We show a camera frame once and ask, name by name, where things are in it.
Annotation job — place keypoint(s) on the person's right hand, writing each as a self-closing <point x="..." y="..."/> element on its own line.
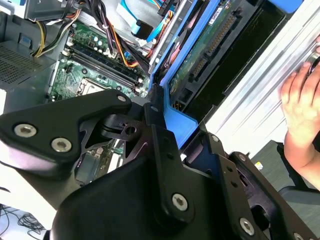
<point x="318" y="45"/>

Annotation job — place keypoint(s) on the person's left hand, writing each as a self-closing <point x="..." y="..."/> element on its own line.
<point x="300" y="105"/>

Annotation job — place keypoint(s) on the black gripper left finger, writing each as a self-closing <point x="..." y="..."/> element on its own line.
<point x="50" y="117"/>

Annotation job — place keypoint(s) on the hard disk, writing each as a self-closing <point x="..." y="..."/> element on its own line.
<point x="180" y="122"/>

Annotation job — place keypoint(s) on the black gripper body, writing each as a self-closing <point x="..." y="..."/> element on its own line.
<point x="112" y="207"/>

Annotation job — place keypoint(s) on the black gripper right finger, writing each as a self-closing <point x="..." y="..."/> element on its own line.
<point x="237" y="200"/>

